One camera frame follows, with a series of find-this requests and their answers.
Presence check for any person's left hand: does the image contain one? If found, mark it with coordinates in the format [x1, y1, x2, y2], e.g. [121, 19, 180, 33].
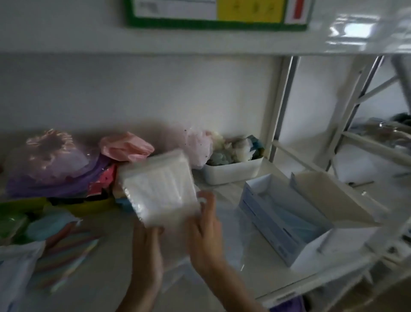
[126, 215, 165, 302]

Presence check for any person's right hand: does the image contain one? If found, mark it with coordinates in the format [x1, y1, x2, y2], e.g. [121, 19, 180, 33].
[185, 191, 226, 279]

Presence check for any clear pack of white masks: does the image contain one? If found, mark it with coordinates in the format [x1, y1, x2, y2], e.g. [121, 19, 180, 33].
[118, 148, 201, 229]

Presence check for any person's right forearm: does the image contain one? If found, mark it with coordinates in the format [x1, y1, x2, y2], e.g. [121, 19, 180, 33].
[201, 257, 268, 312]

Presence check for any person's left forearm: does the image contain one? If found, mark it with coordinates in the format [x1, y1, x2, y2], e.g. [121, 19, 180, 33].
[116, 286, 155, 312]

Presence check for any clear plastic bag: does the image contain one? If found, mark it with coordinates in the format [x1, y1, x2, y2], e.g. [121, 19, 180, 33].
[161, 199, 257, 290]

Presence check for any white plastic bin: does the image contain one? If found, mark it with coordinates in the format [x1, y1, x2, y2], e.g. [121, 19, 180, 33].
[202, 157, 264, 186]

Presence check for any pink dotted mesh bag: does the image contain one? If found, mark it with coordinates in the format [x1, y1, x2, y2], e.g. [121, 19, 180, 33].
[184, 129, 214, 170]

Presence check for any open blue mask box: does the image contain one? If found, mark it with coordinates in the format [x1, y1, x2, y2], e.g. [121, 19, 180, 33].
[238, 170, 390, 267]

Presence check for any pink satin cap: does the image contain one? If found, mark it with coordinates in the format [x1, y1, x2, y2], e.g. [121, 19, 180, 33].
[99, 132, 155, 163]

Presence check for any yellow tray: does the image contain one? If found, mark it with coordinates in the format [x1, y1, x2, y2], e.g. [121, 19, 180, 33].
[0, 196, 119, 219]

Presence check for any striped pastel paper pack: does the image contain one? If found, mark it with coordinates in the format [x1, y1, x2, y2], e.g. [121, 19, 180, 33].
[32, 231, 101, 293]

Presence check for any teal cloth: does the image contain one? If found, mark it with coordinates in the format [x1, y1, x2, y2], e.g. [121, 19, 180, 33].
[25, 212, 81, 242]

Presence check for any white metal shelf rack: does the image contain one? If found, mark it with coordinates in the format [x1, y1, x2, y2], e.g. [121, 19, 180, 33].
[0, 0, 411, 312]

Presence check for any white plastic bag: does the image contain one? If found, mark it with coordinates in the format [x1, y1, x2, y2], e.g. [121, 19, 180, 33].
[0, 240, 46, 312]

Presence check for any green framed wall sign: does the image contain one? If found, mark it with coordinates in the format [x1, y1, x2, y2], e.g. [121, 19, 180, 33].
[125, 0, 315, 32]

